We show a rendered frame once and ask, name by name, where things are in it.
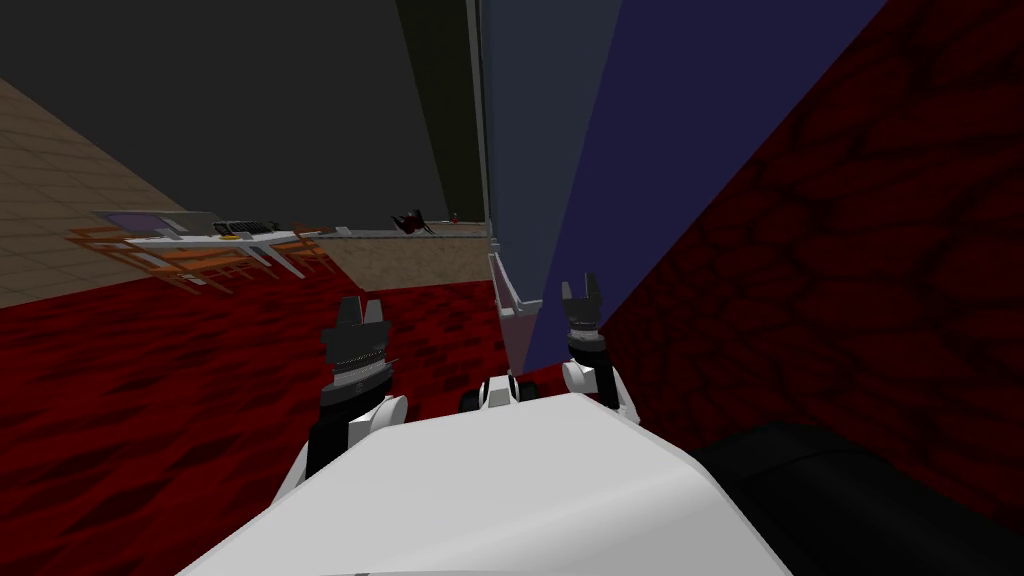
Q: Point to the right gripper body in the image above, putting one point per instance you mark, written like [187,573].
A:
[584,315]

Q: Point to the orange wooden chair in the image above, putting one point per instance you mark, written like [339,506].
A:
[308,251]
[192,262]

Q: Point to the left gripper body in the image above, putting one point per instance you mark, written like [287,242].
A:
[357,344]

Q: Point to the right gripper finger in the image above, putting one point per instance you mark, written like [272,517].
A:
[569,291]
[592,287]

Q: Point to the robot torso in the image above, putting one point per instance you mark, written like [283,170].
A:
[512,488]

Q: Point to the white table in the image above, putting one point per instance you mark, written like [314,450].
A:
[200,238]

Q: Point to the dark blue door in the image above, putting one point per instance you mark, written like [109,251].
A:
[656,160]

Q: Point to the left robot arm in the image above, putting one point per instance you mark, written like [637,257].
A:
[350,410]

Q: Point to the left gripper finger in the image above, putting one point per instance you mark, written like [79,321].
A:
[350,312]
[374,314]

